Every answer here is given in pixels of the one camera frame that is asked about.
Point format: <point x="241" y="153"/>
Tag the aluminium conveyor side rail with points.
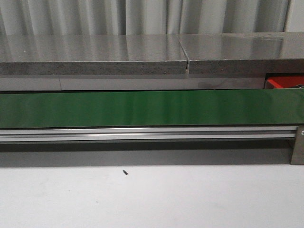
<point x="147" y="133"/>

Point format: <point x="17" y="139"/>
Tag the grey stone slab right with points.
<point x="249" y="53"/>

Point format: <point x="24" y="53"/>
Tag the grey stone slab left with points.
<point x="91" y="55"/>

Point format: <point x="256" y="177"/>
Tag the grey pleated curtain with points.
<point x="90" y="17"/>

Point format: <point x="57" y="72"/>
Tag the grey metal conveyor bracket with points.
<point x="297" y="157"/>

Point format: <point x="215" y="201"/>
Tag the red plastic bin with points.
<point x="280" y="82"/>

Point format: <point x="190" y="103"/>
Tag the grey stone slab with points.
<point x="249" y="53"/>
<point x="91" y="55"/>

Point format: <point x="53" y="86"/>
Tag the green conveyor belt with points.
<point x="152" y="108"/>

